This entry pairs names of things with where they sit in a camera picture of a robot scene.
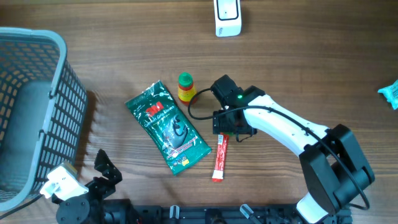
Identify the red stick sachet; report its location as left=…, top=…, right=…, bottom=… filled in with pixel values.
left=212, top=133, right=229, bottom=182

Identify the green 3M wipes pouch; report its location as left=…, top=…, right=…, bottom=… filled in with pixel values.
left=125, top=80, right=211, bottom=175

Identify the sriracha bottle with green cap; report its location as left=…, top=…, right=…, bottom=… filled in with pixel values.
left=178, top=72, right=197, bottom=106

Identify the teal wet wipes packet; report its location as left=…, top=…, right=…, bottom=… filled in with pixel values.
left=377, top=80, right=398, bottom=110

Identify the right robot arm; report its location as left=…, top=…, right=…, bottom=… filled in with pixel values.
left=210, top=75, right=375, bottom=223

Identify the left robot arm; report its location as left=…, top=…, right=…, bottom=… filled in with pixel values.
left=56, top=149, right=139, bottom=224

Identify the white barcode scanner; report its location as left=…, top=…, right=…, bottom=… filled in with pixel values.
left=213, top=0, right=242, bottom=37

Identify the grey plastic shopping basket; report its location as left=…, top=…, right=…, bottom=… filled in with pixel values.
left=1, top=27, right=88, bottom=211

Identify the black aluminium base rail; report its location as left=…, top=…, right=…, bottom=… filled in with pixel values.
left=99, top=198, right=353, bottom=224

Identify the black left camera cable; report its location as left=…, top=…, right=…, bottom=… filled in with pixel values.
left=0, top=194, right=44, bottom=220

